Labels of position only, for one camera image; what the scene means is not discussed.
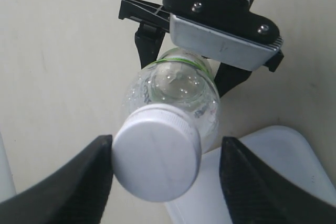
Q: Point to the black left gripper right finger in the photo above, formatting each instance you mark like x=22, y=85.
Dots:
x=256, y=193

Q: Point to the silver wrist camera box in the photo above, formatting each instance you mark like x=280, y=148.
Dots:
x=226, y=31

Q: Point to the white bottle cap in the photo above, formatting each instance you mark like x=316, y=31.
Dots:
x=156, y=154

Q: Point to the clear plastic drink bottle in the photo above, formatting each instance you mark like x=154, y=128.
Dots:
x=184, y=80

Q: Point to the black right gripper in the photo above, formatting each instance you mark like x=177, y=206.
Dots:
x=154, y=23

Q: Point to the white plastic tray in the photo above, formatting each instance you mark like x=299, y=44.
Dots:
x=282, y=148

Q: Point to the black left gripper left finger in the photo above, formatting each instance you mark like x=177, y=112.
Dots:
x=76, y=193

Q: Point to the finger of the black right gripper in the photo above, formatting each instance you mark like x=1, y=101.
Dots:
x=228, y=77

